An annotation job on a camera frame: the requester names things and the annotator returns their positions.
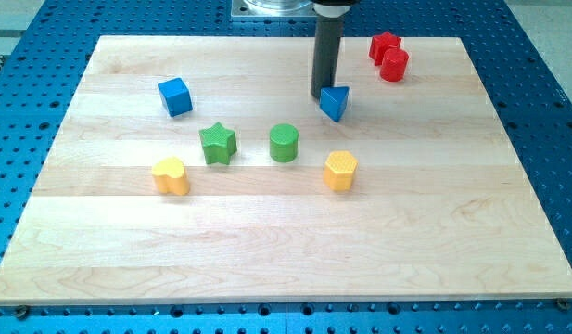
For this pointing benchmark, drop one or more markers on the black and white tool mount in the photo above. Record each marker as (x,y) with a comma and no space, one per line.
(333,8)

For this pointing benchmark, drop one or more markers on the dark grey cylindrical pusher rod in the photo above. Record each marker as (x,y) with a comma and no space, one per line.
(327,38)

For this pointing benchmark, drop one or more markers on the blue triangle block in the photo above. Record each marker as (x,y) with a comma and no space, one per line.
(333,101)

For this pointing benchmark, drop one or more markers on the blue cube block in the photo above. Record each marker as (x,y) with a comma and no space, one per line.
(175,97)

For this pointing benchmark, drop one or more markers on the red star block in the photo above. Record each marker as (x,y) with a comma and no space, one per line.
(380,44)

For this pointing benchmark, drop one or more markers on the red cylinder block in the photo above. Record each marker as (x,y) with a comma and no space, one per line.
(394,65)

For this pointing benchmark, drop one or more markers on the green cylinder block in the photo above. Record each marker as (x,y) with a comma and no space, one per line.
(284,142)

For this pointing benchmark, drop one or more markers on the yellow hexagon block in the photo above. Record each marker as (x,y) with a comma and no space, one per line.
(339,170)

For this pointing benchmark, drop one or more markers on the green star block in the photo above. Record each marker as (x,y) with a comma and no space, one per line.
(218,144)

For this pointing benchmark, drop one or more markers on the light wooden board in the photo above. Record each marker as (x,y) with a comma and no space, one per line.
(440,207)

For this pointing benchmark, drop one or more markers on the yellow heart block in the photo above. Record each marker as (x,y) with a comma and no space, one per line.
(170,176)

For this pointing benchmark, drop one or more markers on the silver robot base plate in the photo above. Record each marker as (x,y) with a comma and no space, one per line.
(251,9)

